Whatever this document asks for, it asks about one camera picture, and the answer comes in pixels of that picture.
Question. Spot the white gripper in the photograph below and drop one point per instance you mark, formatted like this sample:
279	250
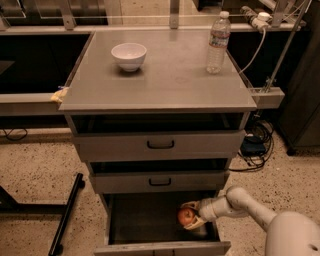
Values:
207	211

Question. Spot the red apple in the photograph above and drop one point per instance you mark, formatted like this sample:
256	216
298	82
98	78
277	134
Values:
185	216

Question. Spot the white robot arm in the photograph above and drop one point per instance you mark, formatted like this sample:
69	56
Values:
287	233

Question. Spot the grey bottom drawer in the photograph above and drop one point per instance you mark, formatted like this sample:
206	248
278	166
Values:
146	224

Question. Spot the grey drawer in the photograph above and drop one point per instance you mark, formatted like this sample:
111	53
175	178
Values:
146	224
158	146
149	182

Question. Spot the grey middle drawer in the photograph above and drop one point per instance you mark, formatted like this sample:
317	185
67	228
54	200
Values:
149	182

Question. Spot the grey drawer cabinet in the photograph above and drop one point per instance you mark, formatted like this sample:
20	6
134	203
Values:
170	92

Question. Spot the grey top drawer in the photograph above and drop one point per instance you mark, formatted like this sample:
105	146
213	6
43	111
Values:
158	146

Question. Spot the white ceramic bowl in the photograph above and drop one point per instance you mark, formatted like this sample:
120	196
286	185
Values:
129	56

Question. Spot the clear plastic water bottle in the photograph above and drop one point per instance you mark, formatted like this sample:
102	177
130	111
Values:
218	42

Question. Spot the yellow tape piece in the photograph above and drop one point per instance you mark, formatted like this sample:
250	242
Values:
59	95

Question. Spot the black stand leg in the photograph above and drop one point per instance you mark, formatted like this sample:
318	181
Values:
8	205

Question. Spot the white power strip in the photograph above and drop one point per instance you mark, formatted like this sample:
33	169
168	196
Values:
258	21

